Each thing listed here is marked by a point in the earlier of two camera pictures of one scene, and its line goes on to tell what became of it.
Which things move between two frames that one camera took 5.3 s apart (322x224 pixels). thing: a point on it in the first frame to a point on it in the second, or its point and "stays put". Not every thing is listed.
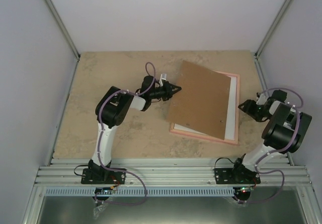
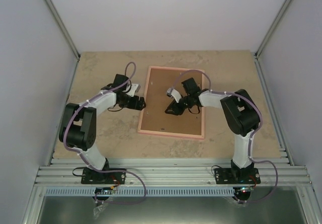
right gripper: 249,104 to 174,105
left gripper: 168,93 to 139,107
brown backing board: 202,103 to 155,118
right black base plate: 236,175 stays put
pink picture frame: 235,142 to 173,107
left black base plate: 102,176 stays put
